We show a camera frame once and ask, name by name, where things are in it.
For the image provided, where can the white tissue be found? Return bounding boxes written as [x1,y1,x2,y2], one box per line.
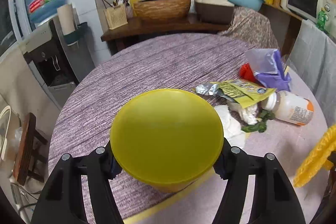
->
[227,102,259,125]
[214,105,245,149]

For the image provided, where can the white orange drink bottle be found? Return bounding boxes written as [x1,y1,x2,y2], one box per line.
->
[261,90,314,126]

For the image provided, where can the yellow snack bag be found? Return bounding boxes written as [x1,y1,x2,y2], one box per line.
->
[195,79,276,109]

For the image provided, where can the yellow-green plastic bowl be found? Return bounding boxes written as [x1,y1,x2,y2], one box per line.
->
[110,89,224,193]

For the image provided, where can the red knitted item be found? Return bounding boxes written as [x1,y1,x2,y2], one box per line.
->
[239,63,258,84]

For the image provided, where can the purple plastic bag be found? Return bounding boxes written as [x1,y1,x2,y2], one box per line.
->
[245,48,291,92]

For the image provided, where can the dark wooden stool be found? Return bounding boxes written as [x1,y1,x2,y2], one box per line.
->
[13,113,48,186]

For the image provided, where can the yellow knitted sleeve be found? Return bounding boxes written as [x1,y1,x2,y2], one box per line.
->
[293,124,335,188]

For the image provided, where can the green vegetable scraps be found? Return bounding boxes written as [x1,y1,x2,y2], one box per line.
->
[241,110,275,133]

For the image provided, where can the purple striped tablecloth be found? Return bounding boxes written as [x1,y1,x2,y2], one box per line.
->
[49,34,327,223]

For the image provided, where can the water dispenser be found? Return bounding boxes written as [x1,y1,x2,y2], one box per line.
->
[23,16,95,109]

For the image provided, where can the white cloth cover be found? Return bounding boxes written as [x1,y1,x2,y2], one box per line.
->
[287,20,336,126]

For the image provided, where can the floral cloth cover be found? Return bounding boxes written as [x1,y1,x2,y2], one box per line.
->
[218,7,280,50]

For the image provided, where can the white paper roll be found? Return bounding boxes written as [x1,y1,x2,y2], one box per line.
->
[57,4,75,35]

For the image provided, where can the beige chopstick holder basket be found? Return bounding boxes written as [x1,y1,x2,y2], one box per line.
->
[104,4,128,30]

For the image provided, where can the wooden counter shelf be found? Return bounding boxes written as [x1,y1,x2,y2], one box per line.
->
[101,13,230,42]

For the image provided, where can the white microwave oven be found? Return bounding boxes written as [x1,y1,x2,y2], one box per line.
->
[286,0,335,24]

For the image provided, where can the brown white pot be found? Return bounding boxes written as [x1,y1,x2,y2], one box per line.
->
[194,0,235,24]

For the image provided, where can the woven brown sink basin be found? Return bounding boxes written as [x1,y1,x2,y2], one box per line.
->
[133,0,191,23]

